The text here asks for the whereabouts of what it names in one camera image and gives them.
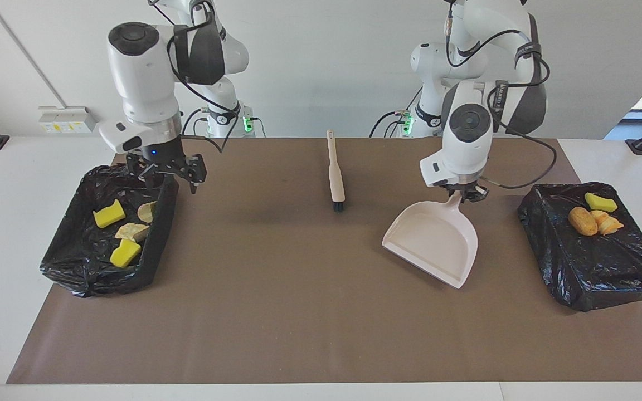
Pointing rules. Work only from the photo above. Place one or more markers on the black bag lined bin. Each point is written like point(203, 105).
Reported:
point(605, 267)
point(76, 267)

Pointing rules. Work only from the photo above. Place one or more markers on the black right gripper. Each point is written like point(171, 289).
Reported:
point(162, 161)

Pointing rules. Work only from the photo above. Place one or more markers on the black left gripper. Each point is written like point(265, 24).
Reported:
point(468, 190)

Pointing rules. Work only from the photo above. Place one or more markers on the yellow sponge piece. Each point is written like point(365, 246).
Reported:
point(109, 213)
point(125, 253)
point(599, 202)

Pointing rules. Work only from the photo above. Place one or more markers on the beige hand brush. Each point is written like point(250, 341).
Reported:
point(336, 178)

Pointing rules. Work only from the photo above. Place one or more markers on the white wall socket box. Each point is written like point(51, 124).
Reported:
point(64, 120)

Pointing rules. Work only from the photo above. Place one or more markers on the orange striped toy croissant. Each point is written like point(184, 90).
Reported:
point(609, 224)
point(146, 212)

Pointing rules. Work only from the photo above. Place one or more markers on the beige plastic dustpan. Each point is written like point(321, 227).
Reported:
point(432, 239)

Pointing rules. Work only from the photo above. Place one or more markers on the pale ridged bread piece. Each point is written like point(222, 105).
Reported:
point(131, 231)

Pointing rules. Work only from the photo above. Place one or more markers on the brown paper table mat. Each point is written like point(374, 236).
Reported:
point(321, 345)

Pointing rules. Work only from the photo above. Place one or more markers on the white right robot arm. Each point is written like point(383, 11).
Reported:
point(142, 83)

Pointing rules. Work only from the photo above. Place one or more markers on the brown bread roll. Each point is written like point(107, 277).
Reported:
point(583, 221)

